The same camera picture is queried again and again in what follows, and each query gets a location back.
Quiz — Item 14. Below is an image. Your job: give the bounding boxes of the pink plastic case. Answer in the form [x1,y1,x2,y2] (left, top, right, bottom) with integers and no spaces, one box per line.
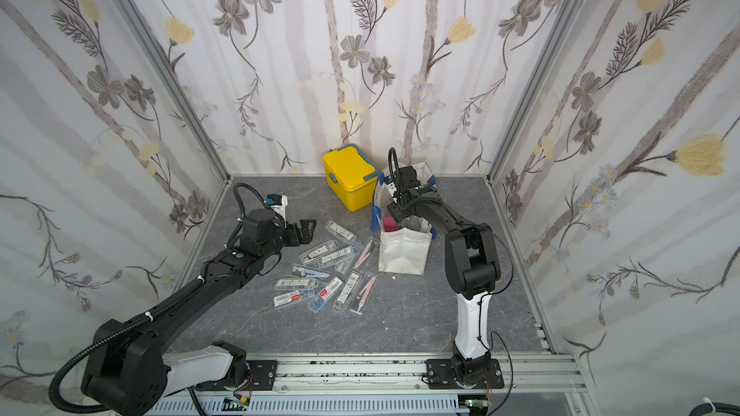
[382,216,400,232]

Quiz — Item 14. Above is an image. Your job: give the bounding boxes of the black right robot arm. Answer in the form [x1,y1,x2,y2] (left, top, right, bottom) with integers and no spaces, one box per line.
[387,159,502,388]

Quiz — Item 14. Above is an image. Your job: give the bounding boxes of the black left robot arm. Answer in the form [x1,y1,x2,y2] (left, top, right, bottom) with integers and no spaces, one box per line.
[48,207,317,415]

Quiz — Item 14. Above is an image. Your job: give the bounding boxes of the clear case pink compass upper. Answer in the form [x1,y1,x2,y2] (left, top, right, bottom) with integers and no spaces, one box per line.
[353,237,379,270]

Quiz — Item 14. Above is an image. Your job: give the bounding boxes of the yellow lidded storage box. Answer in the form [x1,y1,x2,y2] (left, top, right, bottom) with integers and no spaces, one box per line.
[323,144,381,212]

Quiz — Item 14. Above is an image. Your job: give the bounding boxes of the clear case red mark label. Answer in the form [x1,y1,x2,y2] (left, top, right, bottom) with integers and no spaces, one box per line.
[273,289,314,309]

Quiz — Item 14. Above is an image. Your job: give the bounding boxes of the clear case white barcode label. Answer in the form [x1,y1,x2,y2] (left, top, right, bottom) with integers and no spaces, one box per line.
[333,271,363,312]

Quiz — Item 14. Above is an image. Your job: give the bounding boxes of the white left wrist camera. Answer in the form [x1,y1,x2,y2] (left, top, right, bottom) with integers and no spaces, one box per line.
[266,194,288,220]

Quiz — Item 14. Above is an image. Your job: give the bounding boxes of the white canvas bag blue handles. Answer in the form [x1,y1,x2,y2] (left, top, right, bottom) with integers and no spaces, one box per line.
[371,168,437,275]

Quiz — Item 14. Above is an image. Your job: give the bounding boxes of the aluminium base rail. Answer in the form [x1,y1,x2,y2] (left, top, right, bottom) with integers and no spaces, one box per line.
[109,351,597,416]

